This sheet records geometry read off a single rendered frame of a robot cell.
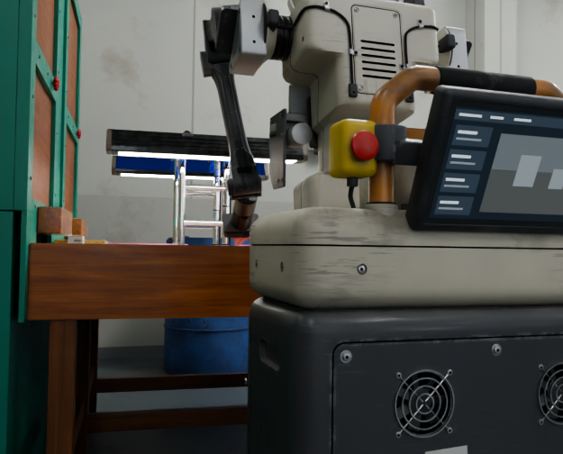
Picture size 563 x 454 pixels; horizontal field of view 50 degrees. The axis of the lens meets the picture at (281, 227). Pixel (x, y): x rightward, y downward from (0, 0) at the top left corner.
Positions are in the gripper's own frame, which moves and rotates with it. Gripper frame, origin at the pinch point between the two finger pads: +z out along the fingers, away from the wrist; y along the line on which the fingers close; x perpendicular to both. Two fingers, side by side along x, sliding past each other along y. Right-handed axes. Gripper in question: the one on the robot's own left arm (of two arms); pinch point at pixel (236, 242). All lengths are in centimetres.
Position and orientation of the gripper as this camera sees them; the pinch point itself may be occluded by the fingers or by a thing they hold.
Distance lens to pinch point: 173.6
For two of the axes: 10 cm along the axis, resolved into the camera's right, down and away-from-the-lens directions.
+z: -1.9, 6.4, 7.4
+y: -9.7, 0.0, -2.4
